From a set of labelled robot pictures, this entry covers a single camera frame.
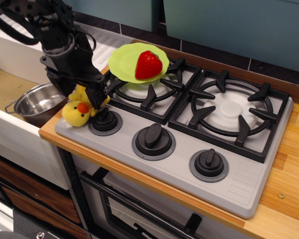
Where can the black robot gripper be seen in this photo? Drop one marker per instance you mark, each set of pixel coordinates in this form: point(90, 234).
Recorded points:
point(68, 62)

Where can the yellow stuffed duck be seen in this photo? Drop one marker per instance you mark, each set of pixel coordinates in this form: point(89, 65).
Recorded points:
point(78, 110)

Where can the red toy strawberry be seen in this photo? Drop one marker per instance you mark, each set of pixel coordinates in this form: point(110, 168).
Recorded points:
point(148, 65)

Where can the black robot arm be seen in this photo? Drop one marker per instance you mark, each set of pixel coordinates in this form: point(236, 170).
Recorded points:
point(22, 19)

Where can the stainless steel pot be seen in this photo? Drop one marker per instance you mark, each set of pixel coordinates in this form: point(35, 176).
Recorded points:
point(38, 105)

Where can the light green plastic plate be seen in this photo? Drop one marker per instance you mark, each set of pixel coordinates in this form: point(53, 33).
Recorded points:
point(122, 62)

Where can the black left stove knob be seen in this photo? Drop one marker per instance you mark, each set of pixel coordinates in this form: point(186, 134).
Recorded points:
point(105, 123)

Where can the black stove knob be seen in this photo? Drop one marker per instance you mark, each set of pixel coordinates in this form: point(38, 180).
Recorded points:
point(153, 143)
point(105, 123)
point(209, 166)

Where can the white left burner disc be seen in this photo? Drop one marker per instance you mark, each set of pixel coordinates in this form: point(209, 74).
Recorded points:
point(140, 91)

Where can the white burner disc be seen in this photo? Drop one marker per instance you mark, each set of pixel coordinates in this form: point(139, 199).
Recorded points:
point(140, 91)
point(229, 106)

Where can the black left burner grate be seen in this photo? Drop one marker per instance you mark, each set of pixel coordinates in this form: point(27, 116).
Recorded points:
point(156, 100)

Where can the black burner grate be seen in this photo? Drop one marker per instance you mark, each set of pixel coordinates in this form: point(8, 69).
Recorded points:
point(239, 116)
point(156, 100)

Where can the black middle stove knob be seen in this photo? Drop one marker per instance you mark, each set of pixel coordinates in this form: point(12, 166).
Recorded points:
point(153, 143)

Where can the wooden drawer front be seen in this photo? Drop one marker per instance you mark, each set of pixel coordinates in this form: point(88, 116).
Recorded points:
point(40, 199)

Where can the toy oven door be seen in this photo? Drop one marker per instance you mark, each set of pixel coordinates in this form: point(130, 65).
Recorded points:
point(131, 211)

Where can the grey toy stove top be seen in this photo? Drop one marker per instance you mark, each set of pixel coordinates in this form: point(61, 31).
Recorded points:
point(239, 192)

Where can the black right stove knob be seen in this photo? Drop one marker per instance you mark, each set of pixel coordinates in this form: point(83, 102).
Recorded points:
point(209, 166)

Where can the white right burner disc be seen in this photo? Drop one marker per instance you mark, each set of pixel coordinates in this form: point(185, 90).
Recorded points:
point(229, 106)

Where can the black right burner grate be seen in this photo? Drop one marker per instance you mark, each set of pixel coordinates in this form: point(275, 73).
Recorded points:
point(239, 116)

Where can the black oven door handle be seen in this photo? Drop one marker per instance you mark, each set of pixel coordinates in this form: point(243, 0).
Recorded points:
point(96, 181)

